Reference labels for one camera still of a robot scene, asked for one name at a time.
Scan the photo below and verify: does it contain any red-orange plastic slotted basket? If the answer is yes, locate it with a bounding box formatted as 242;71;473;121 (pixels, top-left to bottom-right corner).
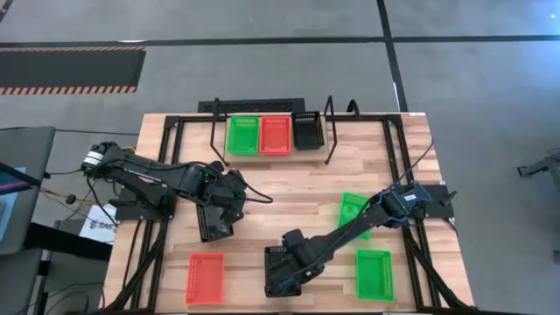
258;115;293;158
185;252;227;306

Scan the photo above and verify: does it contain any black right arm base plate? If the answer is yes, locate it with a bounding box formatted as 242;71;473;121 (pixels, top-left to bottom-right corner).
390;183;457;221

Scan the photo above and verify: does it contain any green plastic slotted basket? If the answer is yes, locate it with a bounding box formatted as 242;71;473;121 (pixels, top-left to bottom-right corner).
337;191;374;242
226;115;262;158
354;248;396;304

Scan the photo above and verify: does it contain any black left wrist camera cable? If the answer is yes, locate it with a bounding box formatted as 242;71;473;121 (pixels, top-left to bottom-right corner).
238;173;275;206

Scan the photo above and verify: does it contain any wooden shelf with black frame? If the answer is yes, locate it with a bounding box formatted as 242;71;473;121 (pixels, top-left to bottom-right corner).
208;94;339;167

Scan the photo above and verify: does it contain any grey cart table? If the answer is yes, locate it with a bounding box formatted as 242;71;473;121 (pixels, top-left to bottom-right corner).
0;125;57;257

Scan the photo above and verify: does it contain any yellow cable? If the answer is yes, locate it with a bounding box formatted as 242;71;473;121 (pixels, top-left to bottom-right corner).
40;145;137;207

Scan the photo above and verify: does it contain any white printed paper sheet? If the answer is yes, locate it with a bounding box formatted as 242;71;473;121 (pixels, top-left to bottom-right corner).
79;204;118;244

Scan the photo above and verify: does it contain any black perforated metal panel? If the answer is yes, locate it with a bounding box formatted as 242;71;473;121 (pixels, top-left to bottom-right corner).
197;97;306;115

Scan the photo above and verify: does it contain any black mat with hazard stripes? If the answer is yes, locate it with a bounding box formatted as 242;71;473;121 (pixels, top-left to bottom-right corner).
0;45;147;96

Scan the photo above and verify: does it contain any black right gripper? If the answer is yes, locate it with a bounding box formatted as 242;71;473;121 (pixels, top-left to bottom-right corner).
281;227;329;283

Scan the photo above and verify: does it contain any black plastic slotted basket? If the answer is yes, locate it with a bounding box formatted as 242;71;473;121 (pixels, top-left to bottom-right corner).
263;244;304;299
197;203;236;244
290;110;326;151

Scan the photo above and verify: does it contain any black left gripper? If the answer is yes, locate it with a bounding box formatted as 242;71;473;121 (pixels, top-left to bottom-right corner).
204;167;249;225

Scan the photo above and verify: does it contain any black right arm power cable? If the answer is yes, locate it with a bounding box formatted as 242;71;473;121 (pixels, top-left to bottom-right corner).
393;137;436;187

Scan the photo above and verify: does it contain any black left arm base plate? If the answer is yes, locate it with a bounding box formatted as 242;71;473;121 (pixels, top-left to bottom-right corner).
114;187;177;222

